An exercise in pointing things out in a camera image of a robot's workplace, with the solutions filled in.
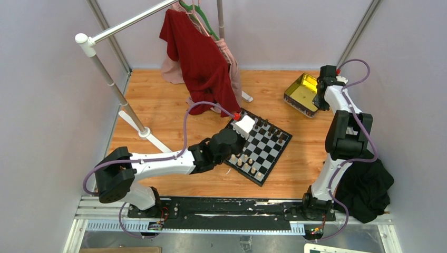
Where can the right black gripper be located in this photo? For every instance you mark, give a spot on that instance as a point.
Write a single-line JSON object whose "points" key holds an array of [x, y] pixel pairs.
{"points": [[319, 104]]}

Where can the white piece board corner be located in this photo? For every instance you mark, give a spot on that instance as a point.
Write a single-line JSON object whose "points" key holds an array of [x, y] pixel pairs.
{"points": [[259, 175]]}

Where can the black cloth pile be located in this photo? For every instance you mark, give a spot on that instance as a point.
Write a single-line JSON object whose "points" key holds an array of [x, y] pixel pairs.
{"points": [[363, 190]]}

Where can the black white chess board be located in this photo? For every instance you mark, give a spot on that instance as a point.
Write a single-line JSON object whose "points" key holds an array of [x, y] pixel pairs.
{"points": [[262, 151]]}

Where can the white camera left wrist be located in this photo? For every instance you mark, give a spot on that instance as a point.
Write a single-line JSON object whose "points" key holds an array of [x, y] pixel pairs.
{"points": [[243, 124]]}

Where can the green clothes hanger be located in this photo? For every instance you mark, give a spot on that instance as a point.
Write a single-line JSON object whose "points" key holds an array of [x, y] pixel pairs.
{"points": [[200, 17]]}

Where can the gold metal tin box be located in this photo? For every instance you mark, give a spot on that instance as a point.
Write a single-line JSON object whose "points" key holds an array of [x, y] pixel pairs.
{"points": [[300, 95]]}

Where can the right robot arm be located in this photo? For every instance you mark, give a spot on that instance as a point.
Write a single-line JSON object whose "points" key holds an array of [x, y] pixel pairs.
{"points": [[346, 140]]}

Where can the dark red shirt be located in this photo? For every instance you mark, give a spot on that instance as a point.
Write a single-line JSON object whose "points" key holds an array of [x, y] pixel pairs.
{"points": [[199, 63]]}

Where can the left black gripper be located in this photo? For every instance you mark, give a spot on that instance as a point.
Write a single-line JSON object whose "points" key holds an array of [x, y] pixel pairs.
{"points": [[243, 142]]}

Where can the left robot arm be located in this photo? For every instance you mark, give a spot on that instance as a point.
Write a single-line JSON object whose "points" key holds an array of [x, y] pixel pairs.
{"points": [[118, 175]]}

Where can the white camera right wrist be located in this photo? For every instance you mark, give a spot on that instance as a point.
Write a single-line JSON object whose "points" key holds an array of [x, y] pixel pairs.
{"points": [[340, 78]]}

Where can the white camera wrist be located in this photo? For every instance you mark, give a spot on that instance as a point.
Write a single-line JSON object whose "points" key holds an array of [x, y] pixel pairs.
{"points": [[340, 78], [243, 124]]}

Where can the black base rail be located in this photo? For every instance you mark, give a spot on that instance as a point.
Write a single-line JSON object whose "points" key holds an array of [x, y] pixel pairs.
{"points": [[229, 216]]}

